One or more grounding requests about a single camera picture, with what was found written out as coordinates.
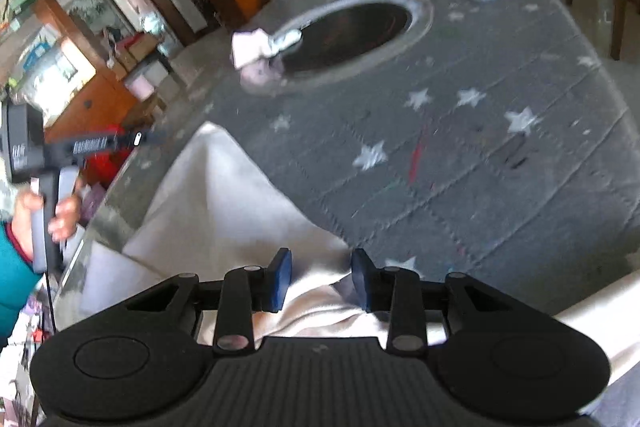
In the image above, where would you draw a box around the small white cloth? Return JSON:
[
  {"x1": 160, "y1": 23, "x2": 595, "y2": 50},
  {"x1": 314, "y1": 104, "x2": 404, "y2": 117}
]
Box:
[{"x1": 231, "y1": 28, "x2": 303, "y2": 70}]

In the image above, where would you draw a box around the round black induction cooktop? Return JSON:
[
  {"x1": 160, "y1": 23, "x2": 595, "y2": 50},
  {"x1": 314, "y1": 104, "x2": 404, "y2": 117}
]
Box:
[{"x1": 270, "y1": 0, "x2": 435, "y2": 88}]

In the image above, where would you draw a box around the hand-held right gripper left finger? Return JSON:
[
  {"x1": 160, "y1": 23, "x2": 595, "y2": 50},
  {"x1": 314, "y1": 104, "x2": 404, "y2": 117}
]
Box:
[{"x1": 125, "y1": 248, "x2": 294, "y2": 355}]

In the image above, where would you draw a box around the person's left hand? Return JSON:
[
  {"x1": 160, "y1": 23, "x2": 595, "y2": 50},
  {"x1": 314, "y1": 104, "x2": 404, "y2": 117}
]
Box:
[{"x1": 11, "y1": 191, "x2": 84, "y2": 244}]

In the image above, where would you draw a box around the purple bin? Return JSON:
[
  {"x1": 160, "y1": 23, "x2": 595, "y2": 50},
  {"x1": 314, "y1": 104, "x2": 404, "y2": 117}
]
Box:
[{"x1": 80, "y1": 182, "x2": 108, "y2": 223}]

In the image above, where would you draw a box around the white round bin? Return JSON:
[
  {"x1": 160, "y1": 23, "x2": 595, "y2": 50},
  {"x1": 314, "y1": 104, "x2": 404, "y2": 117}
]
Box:
[{"x1": 135, "y1": 57, "x2": 171, "y2": 80}]

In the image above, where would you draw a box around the pink round bin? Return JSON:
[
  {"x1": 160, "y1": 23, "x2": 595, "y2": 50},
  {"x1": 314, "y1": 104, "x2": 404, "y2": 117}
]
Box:
[{"x1": 124, "y1": 74, "x2": 156, "y2": 100}]

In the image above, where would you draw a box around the cream white garment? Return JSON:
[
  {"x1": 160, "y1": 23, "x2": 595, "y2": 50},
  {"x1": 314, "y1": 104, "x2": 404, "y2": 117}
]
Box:
[{"x1": 80, "y1": 122, "x2": 640, "y2": 388}]

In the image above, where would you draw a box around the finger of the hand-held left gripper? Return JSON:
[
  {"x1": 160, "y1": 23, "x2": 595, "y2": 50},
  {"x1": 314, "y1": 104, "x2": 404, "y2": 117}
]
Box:
[{"x1": 114, "y1": 129, "x2": 171, "y2": 150}]

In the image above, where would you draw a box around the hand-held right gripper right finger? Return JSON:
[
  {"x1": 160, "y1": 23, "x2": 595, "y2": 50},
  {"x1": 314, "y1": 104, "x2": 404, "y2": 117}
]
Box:
[{"x1": 350, "y1": 248, "x2": 521, "y2": 355}]

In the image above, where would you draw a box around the grey landscape wall picture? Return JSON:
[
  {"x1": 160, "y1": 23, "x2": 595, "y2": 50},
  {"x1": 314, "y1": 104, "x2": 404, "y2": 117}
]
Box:
[{"x1": 67, "y1": 0, "x2": 133, "y2": 38}]

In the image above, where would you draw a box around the wooden wall cabinet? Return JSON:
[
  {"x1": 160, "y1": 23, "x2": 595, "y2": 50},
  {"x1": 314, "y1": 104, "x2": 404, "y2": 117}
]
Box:
[{"x1": 0, "y1": 0, "x2": 146, "y2": 142}]

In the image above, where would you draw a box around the cardboard box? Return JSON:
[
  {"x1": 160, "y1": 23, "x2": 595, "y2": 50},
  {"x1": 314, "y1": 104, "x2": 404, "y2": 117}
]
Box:
[{"x1": 115, "y1": 34, "x2": 161, "y2": 72}]

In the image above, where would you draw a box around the red plastic stool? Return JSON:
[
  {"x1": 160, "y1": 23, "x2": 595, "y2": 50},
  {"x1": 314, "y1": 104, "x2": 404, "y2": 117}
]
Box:
[{"x1": 82, "y1": 124, "x2": 133, "y2": 188}]

